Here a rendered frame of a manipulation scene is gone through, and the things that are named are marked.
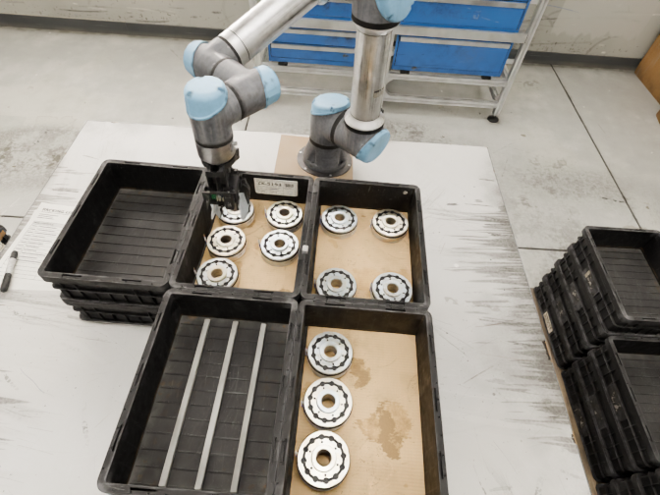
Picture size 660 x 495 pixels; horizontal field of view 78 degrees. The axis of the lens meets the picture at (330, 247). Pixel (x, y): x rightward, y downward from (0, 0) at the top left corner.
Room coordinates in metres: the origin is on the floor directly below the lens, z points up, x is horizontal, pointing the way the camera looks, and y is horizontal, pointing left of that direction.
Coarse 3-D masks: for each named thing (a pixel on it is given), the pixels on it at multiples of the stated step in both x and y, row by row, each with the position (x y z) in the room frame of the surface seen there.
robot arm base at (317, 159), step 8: (312, 144) 1.07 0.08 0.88; (320, 144) 1.05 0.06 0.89; (304, 152) 1.08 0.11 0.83; (312, 152) 1.06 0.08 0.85; (320, 152) 1.05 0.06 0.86; (328, 152) 1.05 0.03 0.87; (336, 152) 1.06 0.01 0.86; (344, 152) 1.08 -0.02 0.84; (304, 160) 1.06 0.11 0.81; (312, 160) 1.05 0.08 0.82; (320, 160) 1.04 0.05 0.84; (328, 160) 1.04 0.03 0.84; (336, 160) 1.05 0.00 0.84; (344, 160) 1.08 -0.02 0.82; (312, 168) 1.03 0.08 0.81; (320, 168) 1.03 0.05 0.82; (328, 168) 1.03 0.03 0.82; (336, 168) 1.04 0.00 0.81
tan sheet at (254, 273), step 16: (256, 208) 0.81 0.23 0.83; (304, 208) 0.83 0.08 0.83; (256, 224) 0.75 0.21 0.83; (256, 240) 0.70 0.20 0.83; (208, 256) 0.63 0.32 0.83; (256, 256) 0.64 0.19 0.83; (240, 272) 0.58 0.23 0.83; (256, 272) 0.59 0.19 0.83; (272, 272) 0.59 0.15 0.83; (288, 272) 0.60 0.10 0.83; (256, 288) 0.54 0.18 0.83; (272, 288) 0.55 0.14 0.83; (288, 288) 0.55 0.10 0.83
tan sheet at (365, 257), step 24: (360, 216) 0.82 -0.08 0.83; (336, 240) 0.72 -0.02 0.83; (360, 240) 0.73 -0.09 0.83; (408, 240) 0.74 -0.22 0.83; (336, 264) 0.64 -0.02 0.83; (360, 264) 0.64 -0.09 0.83; (384, 264) 0.65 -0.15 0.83; (408, 264) 0.66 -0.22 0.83; (312, 288) 0.56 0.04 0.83; (336, 288) 0.56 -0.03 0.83; (360, 288) 0.57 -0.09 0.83
